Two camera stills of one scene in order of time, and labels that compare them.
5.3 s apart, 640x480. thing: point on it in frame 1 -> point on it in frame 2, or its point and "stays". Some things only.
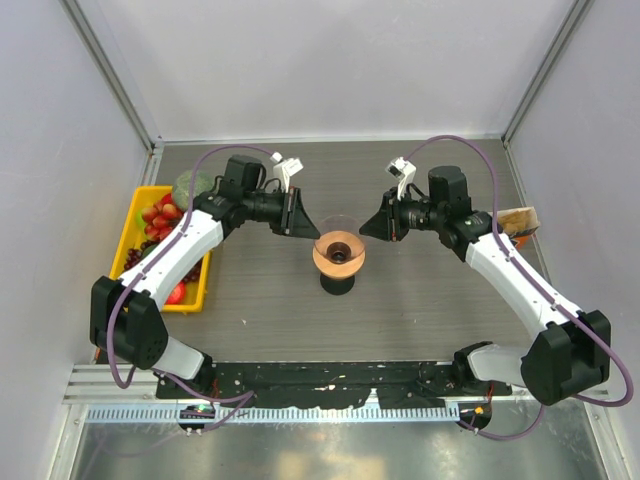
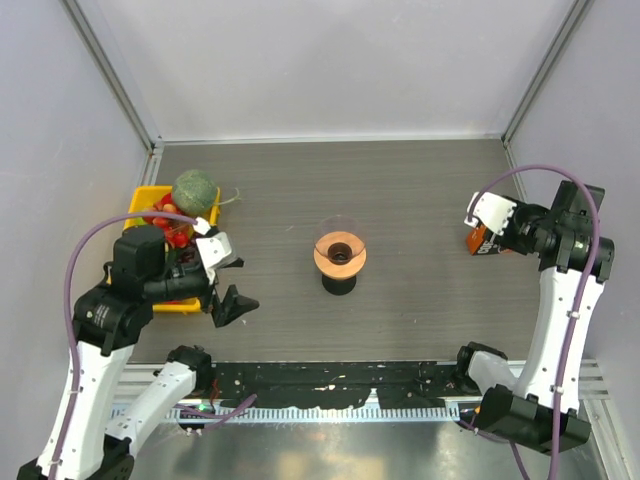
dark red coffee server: (335, 286) stays
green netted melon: (182, 188) stays
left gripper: (294, 218) -> (232, 304)
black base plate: (332, 384) stays
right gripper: (387, 223) -> (506, 239)
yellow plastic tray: (133, 234) stays
